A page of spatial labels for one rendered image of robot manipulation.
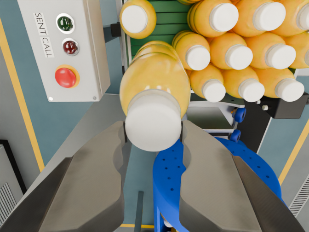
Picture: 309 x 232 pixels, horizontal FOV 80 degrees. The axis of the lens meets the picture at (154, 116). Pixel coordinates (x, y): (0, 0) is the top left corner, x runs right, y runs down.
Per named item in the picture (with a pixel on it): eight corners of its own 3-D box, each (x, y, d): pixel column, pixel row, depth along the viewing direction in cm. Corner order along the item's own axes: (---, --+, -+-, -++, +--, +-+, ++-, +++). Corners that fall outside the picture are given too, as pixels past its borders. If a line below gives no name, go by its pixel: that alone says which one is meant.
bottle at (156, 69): (185, 48, 29) (219, 90, 13) (169, 89, 32) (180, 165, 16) (141, 32, 28) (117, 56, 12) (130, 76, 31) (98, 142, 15)
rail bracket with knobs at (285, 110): (248, 103, 57) (266, 119, 48) (254, 80, 54) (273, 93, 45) (281, 102, 57) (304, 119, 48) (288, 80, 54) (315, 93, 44)
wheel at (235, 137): (228, 145, 55) (235, 147, 54) (231, 132, 53) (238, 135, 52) (233, 138, 59) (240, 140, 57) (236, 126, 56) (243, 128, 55)
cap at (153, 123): (188, 103, 13) (191, 114, 12) (168, 144, 15) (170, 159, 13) (135, 86, 13) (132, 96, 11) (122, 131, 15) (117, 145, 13)
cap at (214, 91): (206, 102, 37) (208, 106, 36) (200, 85, 36) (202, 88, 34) (225, 95, 36) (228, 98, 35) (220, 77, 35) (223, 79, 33)
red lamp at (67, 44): (66, 54, 32) (63, 55, 31) (63, 40, 31) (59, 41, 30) (78, 54, 32) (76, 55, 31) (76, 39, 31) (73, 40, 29)
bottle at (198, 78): (188, 83, 55) (201, 112, 38) (179, 60, 52) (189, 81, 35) (211, 73, 53) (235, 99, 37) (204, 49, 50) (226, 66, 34)
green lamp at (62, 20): (60, 31, 30) (57, 31, 29) (57, 15, 29) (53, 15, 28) (74, 31, 30) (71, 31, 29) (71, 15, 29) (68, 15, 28)
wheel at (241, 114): (232, 123, 52) (240, 125, 51) (236, 109, 50) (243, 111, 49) (237, 117, 55) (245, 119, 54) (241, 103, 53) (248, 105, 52)
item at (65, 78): (60, 86, 34) (57, 88, 33) (54, 66, 33) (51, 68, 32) (79, 86, 34) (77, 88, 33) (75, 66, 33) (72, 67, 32)
